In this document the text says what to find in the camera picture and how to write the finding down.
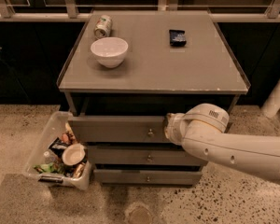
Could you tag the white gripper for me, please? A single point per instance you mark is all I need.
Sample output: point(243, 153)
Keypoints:
point(172, 128)

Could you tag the grey top drawer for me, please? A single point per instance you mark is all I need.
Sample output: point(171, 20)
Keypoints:
point(133, 129)

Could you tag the grey drawer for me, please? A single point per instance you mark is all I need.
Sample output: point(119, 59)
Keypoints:
point(133, 129)
point(138, 155)
point(172, 178)

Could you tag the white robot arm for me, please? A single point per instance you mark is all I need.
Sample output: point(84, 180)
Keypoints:
point(202, 133)

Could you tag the grey middle drawer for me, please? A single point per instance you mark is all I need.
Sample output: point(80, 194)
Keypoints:
point(138, 155)

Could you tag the grey drawer cabinet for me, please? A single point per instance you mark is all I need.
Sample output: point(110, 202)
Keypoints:
point(155, 78)

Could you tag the grey bottom drawer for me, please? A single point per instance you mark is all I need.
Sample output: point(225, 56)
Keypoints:
point(172, 178)

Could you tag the dark blue snack packet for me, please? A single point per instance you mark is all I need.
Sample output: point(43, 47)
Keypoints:
point(177, 38)

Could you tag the white ceramic bowl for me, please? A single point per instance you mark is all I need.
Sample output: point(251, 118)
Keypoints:
point(109, 52)

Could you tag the white bowl in bin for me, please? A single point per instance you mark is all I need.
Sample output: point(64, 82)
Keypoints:
point(73, 155)

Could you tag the green white soda can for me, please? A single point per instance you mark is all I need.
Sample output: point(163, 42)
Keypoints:
point(103, 27)

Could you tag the clear plastic bin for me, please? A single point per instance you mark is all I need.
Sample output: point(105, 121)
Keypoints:
point(78, 175)

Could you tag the clear plastic bottle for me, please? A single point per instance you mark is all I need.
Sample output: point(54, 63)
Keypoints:
point(50, 157)

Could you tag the green snack bag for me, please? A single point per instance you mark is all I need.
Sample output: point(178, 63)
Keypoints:
point(49, 168)

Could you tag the metal window railing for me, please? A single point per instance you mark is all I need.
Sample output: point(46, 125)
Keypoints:
point(84, 14)

